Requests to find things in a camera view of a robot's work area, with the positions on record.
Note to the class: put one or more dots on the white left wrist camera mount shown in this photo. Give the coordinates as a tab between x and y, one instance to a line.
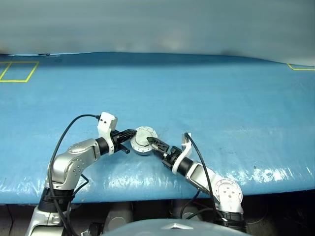
104	123

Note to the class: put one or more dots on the dark rounded housing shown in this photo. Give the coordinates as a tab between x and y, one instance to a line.
187	210
119	216

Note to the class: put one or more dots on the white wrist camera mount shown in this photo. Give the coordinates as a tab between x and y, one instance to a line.
185	150
104	123

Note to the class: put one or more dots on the round silver hinged motor lid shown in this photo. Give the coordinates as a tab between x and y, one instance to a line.
142	135

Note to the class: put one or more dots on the blue plastic table cover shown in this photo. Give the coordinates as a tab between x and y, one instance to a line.
172	98

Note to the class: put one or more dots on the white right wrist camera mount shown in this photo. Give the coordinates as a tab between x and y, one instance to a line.
185	150

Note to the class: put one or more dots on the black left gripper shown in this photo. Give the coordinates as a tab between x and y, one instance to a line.
116	140

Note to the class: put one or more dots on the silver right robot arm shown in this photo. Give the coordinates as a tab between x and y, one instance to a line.
226	191

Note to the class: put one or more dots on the silver motor housing copper windings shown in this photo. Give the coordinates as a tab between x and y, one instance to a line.
141	152

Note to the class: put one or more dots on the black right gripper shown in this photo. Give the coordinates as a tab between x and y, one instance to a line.
171	157

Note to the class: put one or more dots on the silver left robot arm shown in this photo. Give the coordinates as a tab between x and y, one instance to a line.
78	152

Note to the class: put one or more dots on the silver robot torso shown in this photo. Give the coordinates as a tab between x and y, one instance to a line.
172	228

